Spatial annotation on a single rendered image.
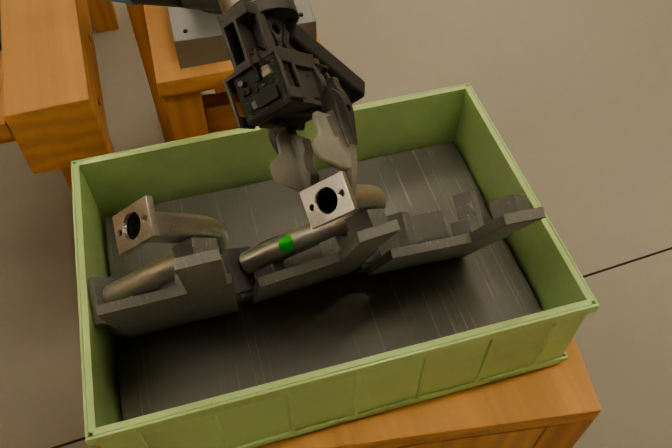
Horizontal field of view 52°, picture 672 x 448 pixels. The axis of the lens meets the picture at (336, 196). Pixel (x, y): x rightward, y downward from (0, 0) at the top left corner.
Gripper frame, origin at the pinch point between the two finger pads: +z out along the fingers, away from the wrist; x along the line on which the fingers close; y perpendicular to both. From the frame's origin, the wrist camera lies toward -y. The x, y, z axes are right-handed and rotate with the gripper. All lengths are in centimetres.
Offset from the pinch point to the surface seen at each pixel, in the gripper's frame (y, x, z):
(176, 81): -32, -45, -39
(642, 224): -169, -5, 13
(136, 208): 14.1, -12.4, -4.1
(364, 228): -3.4, -0.1, 3.7
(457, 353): -20.9, -3.9, 20.0
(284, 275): -4.7, -13.0, 4.8
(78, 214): -0.9, -40.2, -13.1
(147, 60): -71, -87, -71
